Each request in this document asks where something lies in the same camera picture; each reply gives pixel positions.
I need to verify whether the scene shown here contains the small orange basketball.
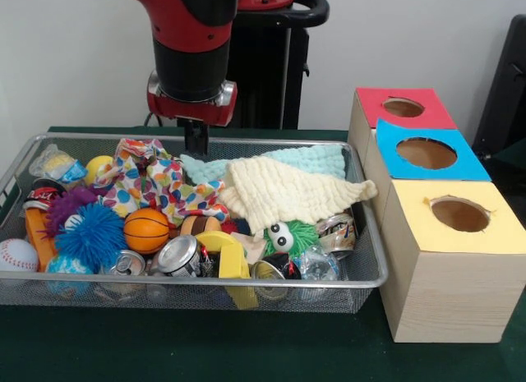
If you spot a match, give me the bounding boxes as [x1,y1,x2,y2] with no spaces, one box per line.
[123,207,173,254]

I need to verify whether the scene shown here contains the silver metal can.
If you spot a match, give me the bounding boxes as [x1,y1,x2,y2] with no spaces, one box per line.
[156,234,203,278]

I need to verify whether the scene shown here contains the purple spiky ball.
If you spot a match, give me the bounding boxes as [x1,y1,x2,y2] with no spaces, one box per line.
[43,187,99,237]

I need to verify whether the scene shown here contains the cream yellow waffle cloth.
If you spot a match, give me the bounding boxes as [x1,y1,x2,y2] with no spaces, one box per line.
[218,156,379,235]

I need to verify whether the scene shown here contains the shallow wire mesh bin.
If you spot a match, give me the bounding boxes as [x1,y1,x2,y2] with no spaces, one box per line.
[0,133,390,313]

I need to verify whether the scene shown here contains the green spiky ball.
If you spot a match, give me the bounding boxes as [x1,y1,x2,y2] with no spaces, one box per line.
[263,220,320,255]

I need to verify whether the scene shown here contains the mint green waffle cloth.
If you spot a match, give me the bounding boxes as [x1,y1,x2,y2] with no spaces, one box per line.
[181,144,350,186]

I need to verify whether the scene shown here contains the yellow ball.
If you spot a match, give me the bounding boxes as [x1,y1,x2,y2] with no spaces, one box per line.
[85,155,114,184]

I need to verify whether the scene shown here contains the wooden box with three holes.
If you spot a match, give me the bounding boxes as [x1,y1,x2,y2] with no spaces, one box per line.
[348,88,526,343]

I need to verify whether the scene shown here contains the red soda can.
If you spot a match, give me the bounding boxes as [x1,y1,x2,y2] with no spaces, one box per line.
[23,178,67,212]

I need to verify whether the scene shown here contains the black chair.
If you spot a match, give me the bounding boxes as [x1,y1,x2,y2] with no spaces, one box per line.
[473,15,526,204]

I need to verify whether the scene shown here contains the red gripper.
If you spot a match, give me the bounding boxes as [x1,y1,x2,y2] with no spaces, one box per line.
[146,70,239,157]

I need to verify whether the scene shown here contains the blue fuzzy ball with eyes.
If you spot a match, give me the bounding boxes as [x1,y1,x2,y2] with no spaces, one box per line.
[53,203,126,269]

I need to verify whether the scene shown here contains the yellow plastic block toy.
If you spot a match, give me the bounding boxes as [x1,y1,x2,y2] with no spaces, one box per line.
[196,231,251,280]

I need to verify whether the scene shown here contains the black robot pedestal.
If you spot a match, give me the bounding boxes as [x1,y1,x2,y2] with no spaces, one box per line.
[226,0,330,128]

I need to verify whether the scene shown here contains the white baseball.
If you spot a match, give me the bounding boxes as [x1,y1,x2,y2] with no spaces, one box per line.
[0,238,39,274]

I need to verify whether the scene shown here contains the dark green table cloth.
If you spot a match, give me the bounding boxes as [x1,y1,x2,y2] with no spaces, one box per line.
[0,126,526,382]

